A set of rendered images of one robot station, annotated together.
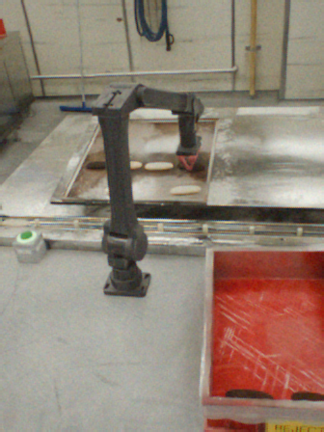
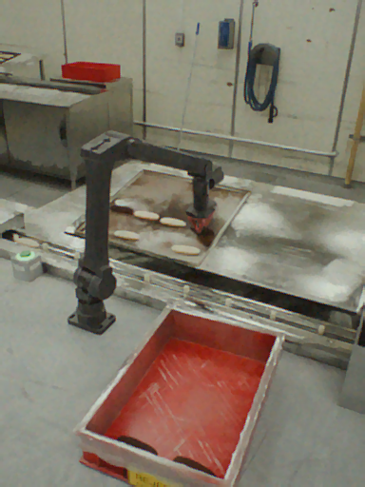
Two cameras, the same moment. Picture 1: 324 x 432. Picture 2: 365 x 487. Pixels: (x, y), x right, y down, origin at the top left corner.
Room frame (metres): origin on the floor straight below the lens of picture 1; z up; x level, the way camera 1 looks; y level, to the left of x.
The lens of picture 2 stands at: (-0.07, -0.35, 1.67)
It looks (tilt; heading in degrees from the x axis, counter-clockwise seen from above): 29 degrees down; 11
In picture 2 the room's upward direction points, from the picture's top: 2 degrees clockwise
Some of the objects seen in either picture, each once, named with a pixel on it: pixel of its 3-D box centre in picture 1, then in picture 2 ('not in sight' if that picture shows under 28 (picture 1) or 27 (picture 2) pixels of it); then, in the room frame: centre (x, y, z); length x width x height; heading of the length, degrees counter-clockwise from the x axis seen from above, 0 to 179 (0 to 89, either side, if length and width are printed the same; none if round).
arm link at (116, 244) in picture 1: (123, 247); (93, 283); (0.98, 0.11, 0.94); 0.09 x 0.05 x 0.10; 153
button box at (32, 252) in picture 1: (31, 251); (28, 269); (1.14, 0.42, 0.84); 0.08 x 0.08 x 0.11; 76
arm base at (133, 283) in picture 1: (125, 274); (90, 310); (0.96, 0.12, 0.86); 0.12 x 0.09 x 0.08; 76
